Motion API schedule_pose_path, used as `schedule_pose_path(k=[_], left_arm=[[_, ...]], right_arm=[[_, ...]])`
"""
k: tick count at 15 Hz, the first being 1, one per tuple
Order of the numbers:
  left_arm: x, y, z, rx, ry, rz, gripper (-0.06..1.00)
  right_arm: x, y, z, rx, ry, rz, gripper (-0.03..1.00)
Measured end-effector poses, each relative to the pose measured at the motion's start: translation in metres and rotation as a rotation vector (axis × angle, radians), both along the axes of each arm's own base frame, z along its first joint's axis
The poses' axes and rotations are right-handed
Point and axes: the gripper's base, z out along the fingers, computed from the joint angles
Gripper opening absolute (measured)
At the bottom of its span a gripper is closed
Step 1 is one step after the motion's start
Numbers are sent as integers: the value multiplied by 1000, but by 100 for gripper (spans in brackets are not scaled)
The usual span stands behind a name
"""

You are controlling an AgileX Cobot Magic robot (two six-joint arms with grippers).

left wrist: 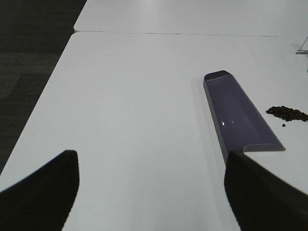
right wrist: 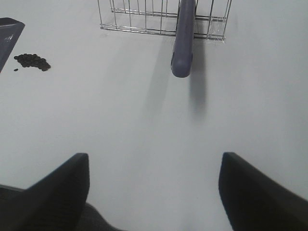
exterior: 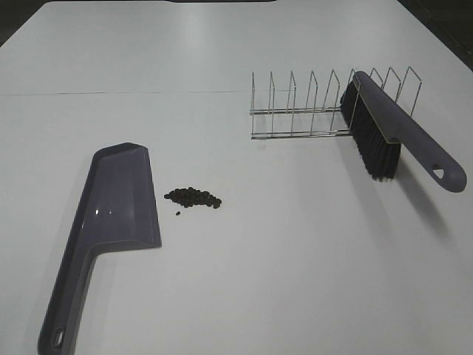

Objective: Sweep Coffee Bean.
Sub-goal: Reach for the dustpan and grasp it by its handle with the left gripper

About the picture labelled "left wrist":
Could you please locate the pile of coffee beans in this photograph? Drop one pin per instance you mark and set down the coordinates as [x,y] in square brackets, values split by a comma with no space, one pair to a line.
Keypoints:
[287,114]

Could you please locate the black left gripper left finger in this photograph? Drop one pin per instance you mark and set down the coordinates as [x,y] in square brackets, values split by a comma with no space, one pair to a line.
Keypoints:
[43,200]

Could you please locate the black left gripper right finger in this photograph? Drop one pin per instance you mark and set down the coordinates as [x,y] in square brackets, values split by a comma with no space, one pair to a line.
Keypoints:
[260,200]

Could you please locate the purple plastic dustpan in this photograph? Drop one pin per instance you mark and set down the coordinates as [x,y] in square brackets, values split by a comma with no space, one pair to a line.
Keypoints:
[239,125]

